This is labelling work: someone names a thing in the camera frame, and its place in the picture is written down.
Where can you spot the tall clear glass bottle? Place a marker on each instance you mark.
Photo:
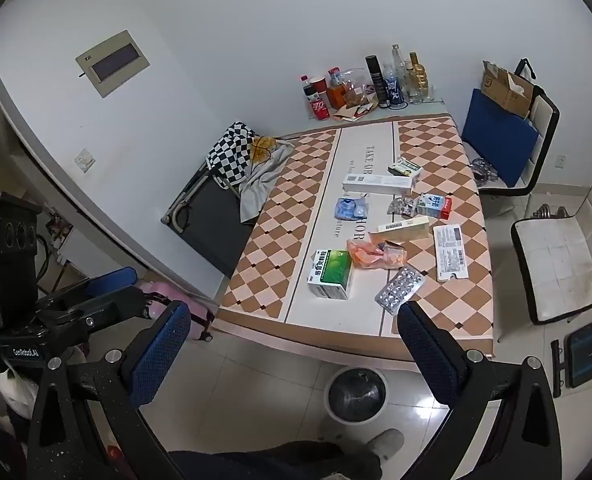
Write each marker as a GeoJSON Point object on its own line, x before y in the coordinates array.
{"type": "Point", "coordinates": [397, 57]}

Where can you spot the small orange pill packet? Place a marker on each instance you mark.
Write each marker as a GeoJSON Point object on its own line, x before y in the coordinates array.
{"type": "Point", "coordinates": [395, 256]}

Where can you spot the black spray can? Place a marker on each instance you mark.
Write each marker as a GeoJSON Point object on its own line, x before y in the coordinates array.
{"type": "Point", "coordinates": [376, 80]}

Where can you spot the orange net bag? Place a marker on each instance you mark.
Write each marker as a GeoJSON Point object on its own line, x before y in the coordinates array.
{"type": "Point", "coordinates": [262, 149]}

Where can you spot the white trash bin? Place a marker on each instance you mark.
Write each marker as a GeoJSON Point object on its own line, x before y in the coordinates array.
{"type": "Point", "coordinates": [356, 392]}

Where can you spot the black board with blue trim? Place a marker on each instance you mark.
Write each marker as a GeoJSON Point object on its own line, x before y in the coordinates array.
{"type": "Point", "coordinates": [588, 352]}

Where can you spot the pink suitcase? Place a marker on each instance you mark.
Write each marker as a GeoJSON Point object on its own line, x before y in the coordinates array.
{"type": "Point", "coordinates": [185, 310]}

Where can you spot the small green and white box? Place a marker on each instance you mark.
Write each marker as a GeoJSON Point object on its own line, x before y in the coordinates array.
{"type": "Point", "coordinates": [406, 166]}

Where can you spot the checkered brown tablecloth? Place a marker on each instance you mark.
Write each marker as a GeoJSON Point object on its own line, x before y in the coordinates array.
{"type": "Point", "coordinates": [276, 240]}

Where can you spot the metal dumbbell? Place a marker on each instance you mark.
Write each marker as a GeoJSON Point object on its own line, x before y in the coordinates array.
{"type": "Point", "coordinates": [546, 211]}

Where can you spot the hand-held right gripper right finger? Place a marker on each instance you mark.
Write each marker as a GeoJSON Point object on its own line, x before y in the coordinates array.
{"type": "Point", "coordinates": [426, 347]}

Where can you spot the beige electrical panel box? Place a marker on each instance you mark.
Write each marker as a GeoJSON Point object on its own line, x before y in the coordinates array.
{"type": "Point", "coordinates": [113, 62]}

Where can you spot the cola bottle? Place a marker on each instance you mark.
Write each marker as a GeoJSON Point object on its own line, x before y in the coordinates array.
{"type": "Point", "coordinates": [308, 95]}

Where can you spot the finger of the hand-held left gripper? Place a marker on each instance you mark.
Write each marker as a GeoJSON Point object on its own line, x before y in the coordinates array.
{"type": "Point", "coordinates": [115, 277]}
{"type": "Point", "coordinates": [120, 306]}

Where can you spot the white chair with blue board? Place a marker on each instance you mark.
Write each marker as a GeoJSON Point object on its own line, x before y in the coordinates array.
{"type": "Point", "coordinates": [545, 110]}

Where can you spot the empty white padded chair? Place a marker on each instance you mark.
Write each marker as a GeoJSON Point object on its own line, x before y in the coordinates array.
{"type": "Point", "coordinates": [561, 265]}

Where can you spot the white wall socket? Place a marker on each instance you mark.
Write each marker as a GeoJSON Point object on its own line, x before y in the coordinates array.
{"type": "Point", "coordinates": [84, 160]}

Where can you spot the white and yellow box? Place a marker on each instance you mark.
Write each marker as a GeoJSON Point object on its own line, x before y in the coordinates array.
{"type": "Point", "coordinates": [401, 230]}

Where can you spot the crumpled silver blister pack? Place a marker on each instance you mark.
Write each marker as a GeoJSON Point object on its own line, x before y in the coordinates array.
{"type": "Point", "coordinates": [401, 206]}

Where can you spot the clear plastic bag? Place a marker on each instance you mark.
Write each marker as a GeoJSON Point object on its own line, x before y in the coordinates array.
{"type": "Point", "coordinates": [356, 87]}

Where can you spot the red drink can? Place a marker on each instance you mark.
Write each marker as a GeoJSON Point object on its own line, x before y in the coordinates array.
{"type": "Point", "coordinates": [321, 109]}

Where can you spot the shiny metal object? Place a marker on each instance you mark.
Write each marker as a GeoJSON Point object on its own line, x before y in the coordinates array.
{"type": "Point", "coordinates": [483, 170]}

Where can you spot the golden bottle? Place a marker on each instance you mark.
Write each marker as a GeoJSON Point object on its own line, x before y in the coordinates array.
{"type": "Point", "coordinates": [417, 77]}

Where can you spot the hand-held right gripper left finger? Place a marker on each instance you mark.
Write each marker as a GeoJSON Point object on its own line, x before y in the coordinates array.
{"type": "Point", "coordinates": [161, 355]}

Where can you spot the green medicine box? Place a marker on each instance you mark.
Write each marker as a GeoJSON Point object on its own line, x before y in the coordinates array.
{"type": "Point", "coordinates": [331, 272]}

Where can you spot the red paper cup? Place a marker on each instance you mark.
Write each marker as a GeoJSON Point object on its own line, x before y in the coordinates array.
{"type": "Point", "coordinates": [319, 86]}

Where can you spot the grey folding cot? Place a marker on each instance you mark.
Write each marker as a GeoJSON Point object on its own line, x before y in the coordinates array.
{"type": "Point", "coordinates": [210, 230]}

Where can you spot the orange bottle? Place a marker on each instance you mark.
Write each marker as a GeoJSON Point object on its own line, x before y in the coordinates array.
{"type": "Point", "coordinates": [335, 95]}

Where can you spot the open cardboard box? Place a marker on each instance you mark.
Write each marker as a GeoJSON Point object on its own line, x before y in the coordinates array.
{"type": "Point", "coordinates": [506, 91]}

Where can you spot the flat silver blister pack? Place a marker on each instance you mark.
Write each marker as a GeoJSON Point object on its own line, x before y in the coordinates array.
{"type": "Point", "coordinates": [398, 290]}

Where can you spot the blue and white milk carton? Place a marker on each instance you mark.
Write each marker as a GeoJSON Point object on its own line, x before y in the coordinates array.
{"type": "Point", "coordinates": [433, 206]}

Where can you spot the blue bottle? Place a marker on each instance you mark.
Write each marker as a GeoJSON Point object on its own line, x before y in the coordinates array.
{"type": "Point", "coordinates": [393, 91]}

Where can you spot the long white toothpaste box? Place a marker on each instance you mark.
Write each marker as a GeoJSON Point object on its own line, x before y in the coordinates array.
{"type": "Point", "coordinates": [376, 183]}

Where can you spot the person's grey shoe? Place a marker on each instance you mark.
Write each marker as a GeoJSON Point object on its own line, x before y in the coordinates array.
{"type": "Point", "coordinates": [386, 442]}

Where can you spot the orange plastic bag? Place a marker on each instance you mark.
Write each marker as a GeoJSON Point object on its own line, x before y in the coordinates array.
{"type": "Point", "coordinates": [363, 255]}

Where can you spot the white printed flat packet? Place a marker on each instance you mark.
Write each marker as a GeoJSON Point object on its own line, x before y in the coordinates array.
{"type": "Point", "coordinates": [448, 255]}

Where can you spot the grey cloth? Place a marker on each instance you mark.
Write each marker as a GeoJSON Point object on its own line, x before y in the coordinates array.
{"type": "Point", "coordinates": [261, 185]}

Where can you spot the blue plastic packet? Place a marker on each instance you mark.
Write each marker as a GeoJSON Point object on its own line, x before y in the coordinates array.
{"type": "Point", "coordinates": [348, 208]}

